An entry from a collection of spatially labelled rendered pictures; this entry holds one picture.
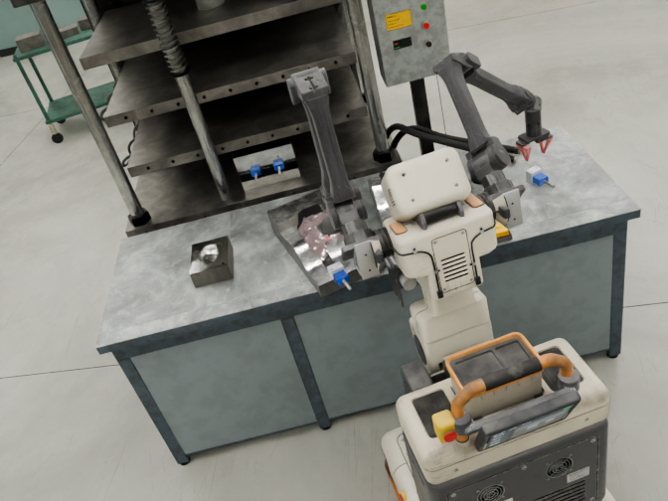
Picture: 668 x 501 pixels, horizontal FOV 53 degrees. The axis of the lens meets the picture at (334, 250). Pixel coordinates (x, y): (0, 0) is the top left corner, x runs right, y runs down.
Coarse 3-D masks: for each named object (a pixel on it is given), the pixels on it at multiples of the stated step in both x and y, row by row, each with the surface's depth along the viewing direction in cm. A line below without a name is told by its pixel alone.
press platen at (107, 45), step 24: (168, 0) 314; (192, 0) 304; (240, 0) 286; (264, 0) 277; (288, 0) 270; (312, 0) 267; (336, 0) 268; (120, 24) 298; (144, 24) 289; (192, 24) 273; (216, 24) 268; (240, 24) 269; (96, 48) 276; (120, 48) 268; (144, 48) 269
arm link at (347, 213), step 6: (336, 204) 190; (342, 204) 189; (348, 204) 189; (336, 210) 188; (342, 210) 188; (348, 210) 189; (354, 210) 187; (342, 216) 187; (348, 216) 187; (354, 216) 187; (342, 222) 186; (348, 222) 186
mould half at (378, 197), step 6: (372, 180) 262; (378, 180) 261; (372, 186) 259; (378, 186) 258; (372, 192) 264; (378, 192) 257; (372, 198) 276; (378, 198) 256; (384, 198) 256; (378, 204) 255; (384, 204) 254; (378, 210) 254; (384, 210) 253; (378, 216) 265; (384, 216) 249; (390, 216) 248
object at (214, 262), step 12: (216, 240) 264; (228, 240) 263; (192, 252) 261; (204, 252) 261; (216, 252) 260; (228, 252) 256; (192, 264) 254; (204, 264) 252; (216, 264) 251; (228, 264) 250; (192, 276) 250; (204, 276) 251; (216, 276) 252; (228, 276) 252
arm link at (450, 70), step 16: (448, 64) 205; (464, 64) 209; (448, 80) 205; (464, 80) 206; (464, 96) 201; (464, 112) 200; (464, 128) 200; (480, 128) 197; (480, 144) 195; (496, 144) 193; (496, 160) 190
